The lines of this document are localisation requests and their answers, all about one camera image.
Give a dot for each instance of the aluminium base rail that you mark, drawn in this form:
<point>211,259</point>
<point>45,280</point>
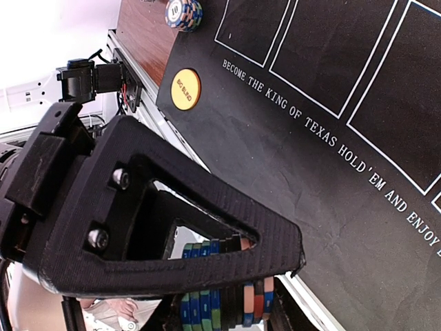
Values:
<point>147,113</point>

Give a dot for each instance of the mixed colour chip stack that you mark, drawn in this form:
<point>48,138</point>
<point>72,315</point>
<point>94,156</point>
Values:
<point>241,305</point>

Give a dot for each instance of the black poker cloth mat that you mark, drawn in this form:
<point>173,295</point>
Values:
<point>328,112</point>

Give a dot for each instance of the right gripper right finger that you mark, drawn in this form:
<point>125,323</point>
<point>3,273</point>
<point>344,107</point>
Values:
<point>284,314</point>

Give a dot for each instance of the blue white chip stack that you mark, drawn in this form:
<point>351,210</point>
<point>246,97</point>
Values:
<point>183,15</point>

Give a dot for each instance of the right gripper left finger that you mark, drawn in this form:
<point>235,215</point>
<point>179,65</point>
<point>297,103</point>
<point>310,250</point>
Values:
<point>103,213</point>

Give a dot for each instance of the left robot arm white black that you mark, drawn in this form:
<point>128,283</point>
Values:
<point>82,79</point>

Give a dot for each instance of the orange big blind button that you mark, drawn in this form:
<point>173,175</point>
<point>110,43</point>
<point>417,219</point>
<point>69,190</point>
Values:
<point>185,89</point>

